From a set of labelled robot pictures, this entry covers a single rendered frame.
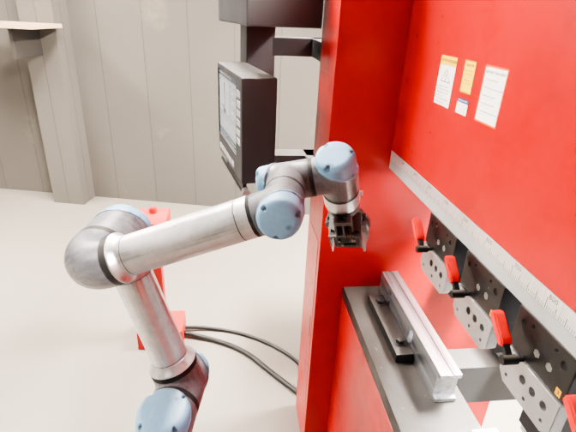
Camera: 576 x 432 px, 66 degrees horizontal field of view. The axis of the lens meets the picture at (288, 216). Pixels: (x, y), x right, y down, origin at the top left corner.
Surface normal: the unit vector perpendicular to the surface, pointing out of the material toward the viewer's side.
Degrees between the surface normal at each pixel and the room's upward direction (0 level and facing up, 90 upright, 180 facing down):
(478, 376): 90
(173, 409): 8
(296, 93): 90
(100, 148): 90
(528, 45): 90
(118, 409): 0
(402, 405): 0
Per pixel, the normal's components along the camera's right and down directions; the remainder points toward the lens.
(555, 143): -0.99, 0.01
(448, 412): 0.04, -0.91
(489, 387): 0.11, 0.42
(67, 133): -0.11, 0.41
